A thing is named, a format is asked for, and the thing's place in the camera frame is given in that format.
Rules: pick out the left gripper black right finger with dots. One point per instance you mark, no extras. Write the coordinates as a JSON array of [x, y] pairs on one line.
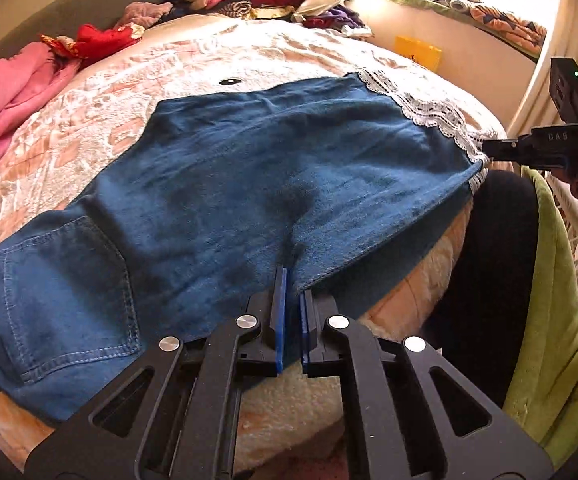
[[309, 326]]

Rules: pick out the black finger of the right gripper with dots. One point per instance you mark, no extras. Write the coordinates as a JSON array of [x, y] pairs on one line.
[[501, 150]]

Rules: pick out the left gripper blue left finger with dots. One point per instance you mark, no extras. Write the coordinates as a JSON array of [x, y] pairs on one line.
[[277, 323]]

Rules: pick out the blue denim pants lace hem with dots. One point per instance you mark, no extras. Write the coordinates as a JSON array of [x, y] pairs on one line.
[[346, 181]]

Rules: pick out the peach white bear bedspread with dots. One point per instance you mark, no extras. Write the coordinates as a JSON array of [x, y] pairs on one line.
[[101, 113]]

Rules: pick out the patterned blanket on sill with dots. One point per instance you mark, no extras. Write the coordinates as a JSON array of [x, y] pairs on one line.
[[525, 35]]

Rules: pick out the yellow paper bag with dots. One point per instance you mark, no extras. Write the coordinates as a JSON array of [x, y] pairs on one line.
[[418, 51]]

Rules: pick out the black trouser leg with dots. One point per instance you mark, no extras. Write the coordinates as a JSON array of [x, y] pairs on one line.
[[479, 323]]

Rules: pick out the green windowsill cloth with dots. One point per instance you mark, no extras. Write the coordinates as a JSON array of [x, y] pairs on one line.
[[457, 10]]

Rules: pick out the purple clothes pile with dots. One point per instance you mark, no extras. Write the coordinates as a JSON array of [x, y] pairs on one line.
[[341, 19]]

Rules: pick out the mauve fuzzy garment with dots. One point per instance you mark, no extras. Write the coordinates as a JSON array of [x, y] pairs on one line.
[[144, 14]]

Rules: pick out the red embroidered garment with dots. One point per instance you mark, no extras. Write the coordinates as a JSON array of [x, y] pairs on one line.
[[92, 44]]

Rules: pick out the pink folded duvet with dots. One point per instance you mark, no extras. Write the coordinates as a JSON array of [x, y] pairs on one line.
[[28, 81]]

